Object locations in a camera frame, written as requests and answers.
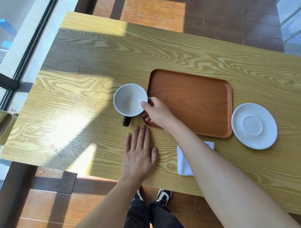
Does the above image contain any person's left hand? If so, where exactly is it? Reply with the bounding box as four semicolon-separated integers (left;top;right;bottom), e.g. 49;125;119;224
121;125;158;182

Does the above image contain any person's right hand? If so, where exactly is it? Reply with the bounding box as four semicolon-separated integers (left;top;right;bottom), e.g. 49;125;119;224
140;96;181;132

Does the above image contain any white cup with black handle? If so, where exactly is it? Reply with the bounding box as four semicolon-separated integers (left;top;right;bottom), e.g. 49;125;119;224
113;83;148;127

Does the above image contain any person's right forearm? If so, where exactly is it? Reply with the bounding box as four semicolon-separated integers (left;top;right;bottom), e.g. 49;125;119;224
164;121;301;228

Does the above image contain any person's left forearm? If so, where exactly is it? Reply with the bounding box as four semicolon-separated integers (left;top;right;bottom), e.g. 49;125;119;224
76;175;148;228

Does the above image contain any white folded napkin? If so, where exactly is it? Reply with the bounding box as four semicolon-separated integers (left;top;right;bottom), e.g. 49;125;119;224
177;141;215;177

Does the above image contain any person's right black white shoe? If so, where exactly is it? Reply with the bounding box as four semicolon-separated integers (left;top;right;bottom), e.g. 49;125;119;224
155;189;173;207

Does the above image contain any person's black white shoe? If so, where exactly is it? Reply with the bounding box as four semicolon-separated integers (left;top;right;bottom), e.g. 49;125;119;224
132;187;144;202
155;189;173;207

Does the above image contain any person's left black white shoe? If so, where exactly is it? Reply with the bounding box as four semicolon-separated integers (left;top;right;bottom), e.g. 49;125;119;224
132;187;144;202

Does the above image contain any brown wooden tray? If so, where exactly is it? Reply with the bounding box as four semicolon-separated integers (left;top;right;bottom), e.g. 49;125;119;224
143;69;233;139

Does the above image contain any person's left black trouser leg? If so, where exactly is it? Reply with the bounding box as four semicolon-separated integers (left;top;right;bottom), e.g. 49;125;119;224
124;198;150;228

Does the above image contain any person's black trouser leg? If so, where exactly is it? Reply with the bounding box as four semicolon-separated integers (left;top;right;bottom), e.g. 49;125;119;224
124;198;150;228
148;201;184;228

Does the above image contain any person's right black trouser leg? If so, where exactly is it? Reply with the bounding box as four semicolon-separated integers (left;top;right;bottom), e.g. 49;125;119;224
148;201;184;228

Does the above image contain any white saucer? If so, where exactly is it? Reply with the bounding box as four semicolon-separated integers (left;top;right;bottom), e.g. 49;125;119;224
231;103;278;150

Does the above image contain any olive green chair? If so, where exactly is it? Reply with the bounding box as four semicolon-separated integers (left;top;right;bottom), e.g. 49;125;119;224
0;110;18;146

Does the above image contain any black window frame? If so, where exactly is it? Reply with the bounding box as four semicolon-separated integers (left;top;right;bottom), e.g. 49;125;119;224
0;0;59;111

